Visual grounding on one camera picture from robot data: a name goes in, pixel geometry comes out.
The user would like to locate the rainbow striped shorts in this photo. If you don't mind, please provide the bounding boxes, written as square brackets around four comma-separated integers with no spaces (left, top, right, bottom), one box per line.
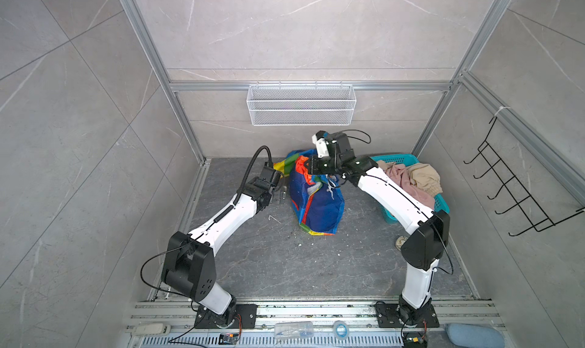
[274,149,345,235]

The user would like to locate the teal plastic laundry basket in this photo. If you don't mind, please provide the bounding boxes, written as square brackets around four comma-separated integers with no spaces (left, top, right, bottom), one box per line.
[373,154,450,213]

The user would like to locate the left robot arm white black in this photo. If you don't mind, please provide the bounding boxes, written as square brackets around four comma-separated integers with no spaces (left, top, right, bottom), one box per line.
[150,145,282,328]

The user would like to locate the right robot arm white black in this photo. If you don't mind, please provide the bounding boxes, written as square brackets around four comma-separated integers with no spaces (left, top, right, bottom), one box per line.
[305,131,450,328]

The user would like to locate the pink shorts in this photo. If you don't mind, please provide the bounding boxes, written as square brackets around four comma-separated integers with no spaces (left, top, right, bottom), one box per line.
[376,160,435,209]

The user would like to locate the folded patterned beige shorts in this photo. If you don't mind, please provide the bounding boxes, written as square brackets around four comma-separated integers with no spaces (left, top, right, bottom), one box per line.
[395,235,408,251]

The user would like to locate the clear plastic bottle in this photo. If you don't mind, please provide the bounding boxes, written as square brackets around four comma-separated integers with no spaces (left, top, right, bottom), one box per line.
[274,322,314,340]

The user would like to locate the small circuit board left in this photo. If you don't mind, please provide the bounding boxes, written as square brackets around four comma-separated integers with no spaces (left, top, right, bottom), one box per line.
[218,333,241,345]

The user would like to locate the small circuit board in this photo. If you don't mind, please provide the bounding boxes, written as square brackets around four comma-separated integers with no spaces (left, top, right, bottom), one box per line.
[402,332,428,348]
[218,333,241,345]

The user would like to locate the clear tape roll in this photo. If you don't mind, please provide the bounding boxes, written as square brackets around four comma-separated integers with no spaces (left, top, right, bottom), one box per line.
[332,321,349,340]

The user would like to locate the small circuit board right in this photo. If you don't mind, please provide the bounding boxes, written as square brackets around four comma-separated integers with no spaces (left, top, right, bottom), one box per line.
[402,332,428,348]

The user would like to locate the blue grey cloth bundle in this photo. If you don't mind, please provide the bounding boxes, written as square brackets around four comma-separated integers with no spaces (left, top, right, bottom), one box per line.
[446,324,505,348]

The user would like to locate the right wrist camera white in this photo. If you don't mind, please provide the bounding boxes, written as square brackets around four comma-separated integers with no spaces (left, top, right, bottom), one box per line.
[312,130,329,159]

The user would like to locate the white wire mesh wall basket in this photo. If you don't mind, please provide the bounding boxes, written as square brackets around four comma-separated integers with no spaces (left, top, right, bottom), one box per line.
[246,84,357,127]

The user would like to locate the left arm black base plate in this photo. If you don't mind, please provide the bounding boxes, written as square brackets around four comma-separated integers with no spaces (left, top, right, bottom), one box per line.
[195,304,257,329]

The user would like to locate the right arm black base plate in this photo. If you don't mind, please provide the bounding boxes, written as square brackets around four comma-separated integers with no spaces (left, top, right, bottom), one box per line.
[374,302,440,328]

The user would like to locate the black wire hook rack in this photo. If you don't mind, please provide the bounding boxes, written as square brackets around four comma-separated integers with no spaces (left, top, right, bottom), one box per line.
[463,116,584,238]

